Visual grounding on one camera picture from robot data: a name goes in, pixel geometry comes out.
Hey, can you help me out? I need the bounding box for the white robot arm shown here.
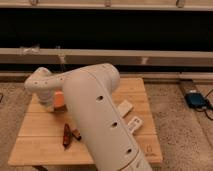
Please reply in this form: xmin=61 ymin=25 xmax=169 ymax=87
xmin=25 ymin=63 xmax=152 ymax=171

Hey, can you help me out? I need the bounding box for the brown chocolate bar packet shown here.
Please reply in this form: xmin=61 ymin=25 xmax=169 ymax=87
xmin=72 ymin=129 xmax=82 ymax=141

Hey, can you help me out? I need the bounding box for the dark red snack bar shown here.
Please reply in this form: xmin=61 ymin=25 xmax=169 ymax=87
xmin=63 ymin=124 xmax=71 ymax=148

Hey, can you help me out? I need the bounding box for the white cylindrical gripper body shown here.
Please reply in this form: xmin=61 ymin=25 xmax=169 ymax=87
xmin=37 ymin=90 xmax=54 ymax=107

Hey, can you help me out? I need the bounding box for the grey metal rail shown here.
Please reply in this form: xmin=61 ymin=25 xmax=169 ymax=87
xmin=0 ymin=48 xmax=213 ymax=67

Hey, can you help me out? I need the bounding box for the blue box on floor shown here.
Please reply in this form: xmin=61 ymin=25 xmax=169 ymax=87
xmin=185 ymin=93 xmax=206 ymax=108

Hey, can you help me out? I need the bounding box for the black cable on floor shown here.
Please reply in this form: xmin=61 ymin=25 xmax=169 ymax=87
xmin=199 ymin=88 xmax=213 ymax=122

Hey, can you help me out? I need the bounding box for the orange ceramic bowl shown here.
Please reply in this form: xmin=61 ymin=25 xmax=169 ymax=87
xmin=53 ymin=91 xmax=66 ymax=111

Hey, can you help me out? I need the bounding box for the pale green sponge block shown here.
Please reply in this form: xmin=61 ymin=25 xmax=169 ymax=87
xmin=117 ymin=100 xmax=133 ymax=117

